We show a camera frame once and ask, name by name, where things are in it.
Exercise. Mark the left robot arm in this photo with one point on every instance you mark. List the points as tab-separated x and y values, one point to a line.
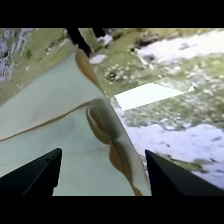
80	40

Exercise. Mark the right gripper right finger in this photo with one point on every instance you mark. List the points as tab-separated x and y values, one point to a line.
170	180

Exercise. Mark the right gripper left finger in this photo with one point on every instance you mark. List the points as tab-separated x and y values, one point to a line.
36	176

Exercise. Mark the white garment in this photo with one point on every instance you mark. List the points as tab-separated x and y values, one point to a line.
60	133

